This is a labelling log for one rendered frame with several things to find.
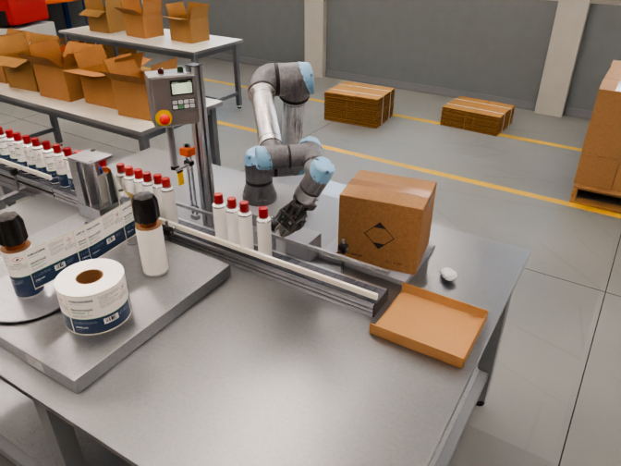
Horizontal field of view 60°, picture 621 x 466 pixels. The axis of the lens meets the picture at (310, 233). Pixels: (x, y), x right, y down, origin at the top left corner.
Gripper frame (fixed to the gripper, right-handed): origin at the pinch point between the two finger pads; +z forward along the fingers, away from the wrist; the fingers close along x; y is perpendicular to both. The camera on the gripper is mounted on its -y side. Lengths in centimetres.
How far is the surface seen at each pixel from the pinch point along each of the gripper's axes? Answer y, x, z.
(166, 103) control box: -3, -64, -6
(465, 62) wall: -536, -56, 96
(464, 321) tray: -8, 65, -17
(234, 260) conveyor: 5.7, -8.9, 22.5
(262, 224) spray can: 2.8, -7.3, 1.2
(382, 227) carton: -19.2, 24.4, -15.5
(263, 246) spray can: 2.8, -2.8, 9.2
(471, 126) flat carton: -425, 6, 106
